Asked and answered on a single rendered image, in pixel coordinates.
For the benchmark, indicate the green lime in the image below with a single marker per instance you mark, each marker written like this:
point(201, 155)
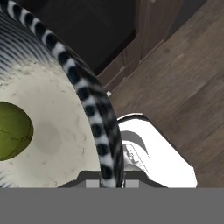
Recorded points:
point(13, 131)

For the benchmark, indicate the brown cupboard door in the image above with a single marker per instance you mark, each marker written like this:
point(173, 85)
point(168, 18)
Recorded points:
point(159, 26)

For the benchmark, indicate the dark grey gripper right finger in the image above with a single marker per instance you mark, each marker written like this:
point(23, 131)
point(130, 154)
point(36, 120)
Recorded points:
point(134, 176)

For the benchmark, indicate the white bowl with black-striped rim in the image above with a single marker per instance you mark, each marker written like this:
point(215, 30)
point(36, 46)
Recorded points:
point(58, 96)

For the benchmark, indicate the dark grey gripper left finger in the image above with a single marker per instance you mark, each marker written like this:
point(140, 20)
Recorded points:
point(90, 176)

